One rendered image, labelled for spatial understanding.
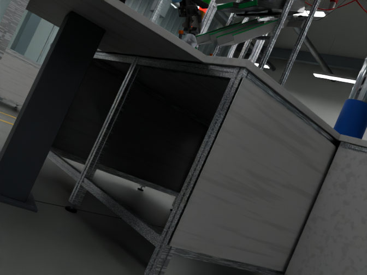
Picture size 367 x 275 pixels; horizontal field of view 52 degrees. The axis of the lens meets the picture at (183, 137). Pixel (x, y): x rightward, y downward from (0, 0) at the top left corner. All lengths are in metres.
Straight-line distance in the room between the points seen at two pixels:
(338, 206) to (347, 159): 0.22
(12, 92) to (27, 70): 0.46
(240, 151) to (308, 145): 0.41
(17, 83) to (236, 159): 6.00
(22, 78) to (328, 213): 6.06
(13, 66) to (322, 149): 5.93
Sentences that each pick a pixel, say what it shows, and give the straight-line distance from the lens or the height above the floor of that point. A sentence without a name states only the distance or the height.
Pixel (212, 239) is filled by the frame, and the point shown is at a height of 0.23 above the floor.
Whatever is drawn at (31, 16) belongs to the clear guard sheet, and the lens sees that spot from 7.13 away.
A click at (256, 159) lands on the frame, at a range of 1.47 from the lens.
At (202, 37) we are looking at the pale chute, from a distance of 1.90.
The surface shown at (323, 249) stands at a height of 0.35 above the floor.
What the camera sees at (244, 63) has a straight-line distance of 1.34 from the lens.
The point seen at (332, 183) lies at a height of 0.63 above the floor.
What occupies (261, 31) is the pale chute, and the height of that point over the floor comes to 1.11.
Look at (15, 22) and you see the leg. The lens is 1.33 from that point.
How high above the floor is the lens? 0.46
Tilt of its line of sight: 3 degrees up
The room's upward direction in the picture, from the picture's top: 24 degrees clockwise
